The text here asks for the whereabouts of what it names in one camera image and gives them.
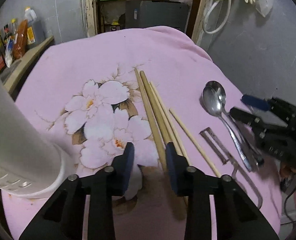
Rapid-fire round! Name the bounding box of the thick wooden chopstick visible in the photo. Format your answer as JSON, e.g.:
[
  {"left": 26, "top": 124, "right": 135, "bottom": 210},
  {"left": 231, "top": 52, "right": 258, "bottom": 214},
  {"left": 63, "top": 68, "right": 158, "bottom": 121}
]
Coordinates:
[{"left": 139, "top": 70, "right": 171, "bottom": 146}]

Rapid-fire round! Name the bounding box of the white cap oil jug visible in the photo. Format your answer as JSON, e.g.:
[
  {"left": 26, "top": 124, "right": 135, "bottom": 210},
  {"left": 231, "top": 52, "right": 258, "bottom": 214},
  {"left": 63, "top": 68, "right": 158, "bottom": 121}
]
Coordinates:
[{"left": 24, "top": 7, "right": 45, "bottom": 49}]

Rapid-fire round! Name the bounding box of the pink floral tablecloth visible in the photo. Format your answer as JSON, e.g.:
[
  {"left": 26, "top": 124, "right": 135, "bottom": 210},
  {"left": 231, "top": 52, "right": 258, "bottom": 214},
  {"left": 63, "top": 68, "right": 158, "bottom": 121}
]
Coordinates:
[{"left": 15, "top": 33, "right": 277, "bottom": 239}]

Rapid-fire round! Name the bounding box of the steel spoon front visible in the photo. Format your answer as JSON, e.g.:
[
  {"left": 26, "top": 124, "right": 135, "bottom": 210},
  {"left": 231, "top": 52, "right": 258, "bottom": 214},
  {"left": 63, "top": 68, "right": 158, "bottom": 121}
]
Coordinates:
[{"left": 202, "top": 86, "right": 253, "bottom": 172}]

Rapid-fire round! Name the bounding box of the steel spoon behind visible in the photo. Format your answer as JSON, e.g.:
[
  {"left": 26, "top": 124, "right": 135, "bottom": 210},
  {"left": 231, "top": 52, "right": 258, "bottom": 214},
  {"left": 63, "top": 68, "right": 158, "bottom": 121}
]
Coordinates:
[{"left": 205, "top": 81, "right": 264, "bottom": 170}]

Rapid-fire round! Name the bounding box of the separate wooden chopstick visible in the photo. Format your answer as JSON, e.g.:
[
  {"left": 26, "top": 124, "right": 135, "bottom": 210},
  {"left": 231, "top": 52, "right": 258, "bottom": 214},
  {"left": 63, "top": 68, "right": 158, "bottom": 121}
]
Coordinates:
[{"left": 169, "top": 108, "right": 221, "bottom": 178}]

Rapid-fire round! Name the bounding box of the thin wooden chopstick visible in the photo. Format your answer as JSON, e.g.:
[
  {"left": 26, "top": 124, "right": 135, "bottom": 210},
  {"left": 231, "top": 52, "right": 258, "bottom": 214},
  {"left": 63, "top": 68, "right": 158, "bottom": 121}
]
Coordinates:
[{"left": 150, "top": 81, "right": 191, "bottom": 165}]

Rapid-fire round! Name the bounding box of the dark grey cabinet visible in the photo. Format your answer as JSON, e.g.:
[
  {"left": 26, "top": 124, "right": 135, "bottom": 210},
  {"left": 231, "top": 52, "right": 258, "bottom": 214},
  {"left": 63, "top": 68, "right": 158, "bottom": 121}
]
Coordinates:
[{"left": 125, "top": 0, "right": 189, "bottom": 32}]

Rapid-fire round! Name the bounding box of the white plastic utensil holder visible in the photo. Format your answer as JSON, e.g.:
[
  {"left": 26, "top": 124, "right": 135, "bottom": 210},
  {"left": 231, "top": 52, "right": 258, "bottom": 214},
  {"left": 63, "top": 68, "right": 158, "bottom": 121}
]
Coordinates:
[{"left": 0, "top": 80, "right": 74, "bottom": 199}]

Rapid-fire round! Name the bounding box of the steel spoon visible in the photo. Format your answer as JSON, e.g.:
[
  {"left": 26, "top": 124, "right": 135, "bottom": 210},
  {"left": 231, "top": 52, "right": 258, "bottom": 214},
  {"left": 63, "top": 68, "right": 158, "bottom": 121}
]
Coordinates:
[
  {"left": 205, "top": 81, "right": 264, "bottom": 170},
  {"left": 202, "top": 86, "right": 253, "bottom": 172}
]

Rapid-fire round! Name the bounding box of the white hose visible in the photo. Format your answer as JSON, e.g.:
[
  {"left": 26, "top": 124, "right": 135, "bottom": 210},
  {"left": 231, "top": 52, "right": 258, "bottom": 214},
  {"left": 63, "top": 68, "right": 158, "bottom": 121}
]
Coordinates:
[{"left": 202, "top": 0, "right": 236, "bottom": 35}]

